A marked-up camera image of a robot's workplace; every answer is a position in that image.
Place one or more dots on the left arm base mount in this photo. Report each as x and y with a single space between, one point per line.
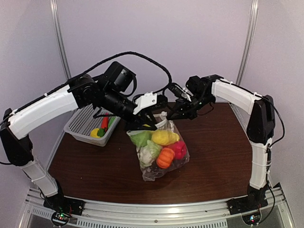
66 212

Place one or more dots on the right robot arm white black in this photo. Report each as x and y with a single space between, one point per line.
200 91

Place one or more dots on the right aluminium corner post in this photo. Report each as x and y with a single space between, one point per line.
252 23

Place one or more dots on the red toy bell pepper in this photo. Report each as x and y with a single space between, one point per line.
179 149

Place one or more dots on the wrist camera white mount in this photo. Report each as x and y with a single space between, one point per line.
151 101
179 91

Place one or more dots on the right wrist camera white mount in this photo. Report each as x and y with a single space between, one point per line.
179 91

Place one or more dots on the orange toy carrot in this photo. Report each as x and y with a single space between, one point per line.
105 123

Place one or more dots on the green toy cucumber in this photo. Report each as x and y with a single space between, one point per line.
111 120

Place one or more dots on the left aluminium corner post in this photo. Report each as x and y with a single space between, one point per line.
59 37

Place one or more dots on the aluminium corner post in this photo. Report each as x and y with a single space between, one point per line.
59 37
252 23

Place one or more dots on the yellow toy banana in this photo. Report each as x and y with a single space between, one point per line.
164 137

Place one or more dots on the orange toy pumpkin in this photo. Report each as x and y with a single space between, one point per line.
165 158

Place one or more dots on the yellow toy lemon green leaf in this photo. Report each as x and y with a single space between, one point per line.
97 133

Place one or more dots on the green toy apple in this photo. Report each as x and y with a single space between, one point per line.
140 139

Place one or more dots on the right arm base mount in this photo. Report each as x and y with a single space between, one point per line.
249 210

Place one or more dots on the clear dotted zip top bag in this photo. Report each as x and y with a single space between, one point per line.
164 124

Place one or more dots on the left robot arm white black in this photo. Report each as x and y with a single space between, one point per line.
104 91

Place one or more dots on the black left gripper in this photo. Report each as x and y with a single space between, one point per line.
141 118

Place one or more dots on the white perforated plastic basket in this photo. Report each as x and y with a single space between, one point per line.
85 128

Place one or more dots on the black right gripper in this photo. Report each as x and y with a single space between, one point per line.
187 109

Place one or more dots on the aluminium front rail frame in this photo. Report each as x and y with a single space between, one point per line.
208 214

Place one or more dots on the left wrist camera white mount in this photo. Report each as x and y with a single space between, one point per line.
151 101

